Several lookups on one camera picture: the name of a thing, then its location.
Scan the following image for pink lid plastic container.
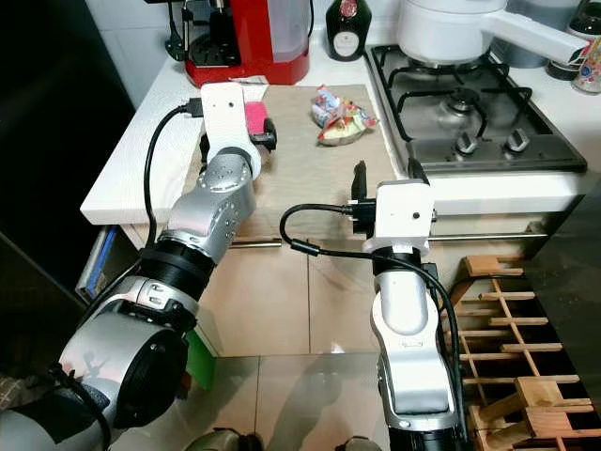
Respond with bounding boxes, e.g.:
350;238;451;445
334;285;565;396
244;101;270;139

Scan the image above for colourful snack packet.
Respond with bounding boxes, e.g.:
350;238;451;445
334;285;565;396
312;85;379;140

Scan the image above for black fridge with white interior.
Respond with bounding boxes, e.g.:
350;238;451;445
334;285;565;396
521;183;601;391

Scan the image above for beige woven placemat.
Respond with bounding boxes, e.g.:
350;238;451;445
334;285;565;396
195;83;403;241

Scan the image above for steel gas stove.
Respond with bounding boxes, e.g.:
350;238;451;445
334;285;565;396
364;42;590;177

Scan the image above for red coffee machine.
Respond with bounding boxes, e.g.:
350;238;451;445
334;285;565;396
146;0;314;90

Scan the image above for dark green liqueur bottle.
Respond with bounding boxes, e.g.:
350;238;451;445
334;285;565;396
324;0;374;63

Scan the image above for black glossy tall appliance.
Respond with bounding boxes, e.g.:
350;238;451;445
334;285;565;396
0;0;137;358

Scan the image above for blue flat board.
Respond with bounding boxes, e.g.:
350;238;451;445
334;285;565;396
75;228;118;306

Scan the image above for grey blue pot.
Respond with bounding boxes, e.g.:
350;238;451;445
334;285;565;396
500;19;576;70

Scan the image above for floral patterned tin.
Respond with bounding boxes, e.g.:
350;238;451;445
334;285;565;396
571;36;601;97

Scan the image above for wooden slatted rack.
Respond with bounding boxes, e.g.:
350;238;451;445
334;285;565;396
437;254;601;451

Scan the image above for green flat board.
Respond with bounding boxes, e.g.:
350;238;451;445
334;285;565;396
186;327;219;393

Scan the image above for grey plaid fabric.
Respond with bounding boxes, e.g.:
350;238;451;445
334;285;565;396
0;374;50;416

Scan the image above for dark left robot foot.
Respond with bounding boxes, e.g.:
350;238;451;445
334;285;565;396
181;428;266;451

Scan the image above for grey robot torso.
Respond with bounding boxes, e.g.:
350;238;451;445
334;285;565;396
0;399;118;451

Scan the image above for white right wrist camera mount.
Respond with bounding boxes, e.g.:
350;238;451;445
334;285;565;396
374;179;436;255

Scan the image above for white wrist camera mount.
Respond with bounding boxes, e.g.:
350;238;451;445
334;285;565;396
200;82;253;156
374;179;436;255

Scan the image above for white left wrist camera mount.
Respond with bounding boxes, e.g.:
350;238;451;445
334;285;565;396
200;82;253;156

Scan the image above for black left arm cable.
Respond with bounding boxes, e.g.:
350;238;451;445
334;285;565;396
94;97;208;311

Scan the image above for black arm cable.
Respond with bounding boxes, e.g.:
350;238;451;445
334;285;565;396
94;97;208;311
279;202;466;433

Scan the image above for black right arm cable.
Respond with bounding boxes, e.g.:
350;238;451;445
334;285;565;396
279;202;466;433

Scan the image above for silver cabinet handle bar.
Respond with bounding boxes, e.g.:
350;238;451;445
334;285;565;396
430;231;543;245
230;235;289;249

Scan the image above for white saucepan with handle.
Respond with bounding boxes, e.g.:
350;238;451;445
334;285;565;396
394;0;588;70

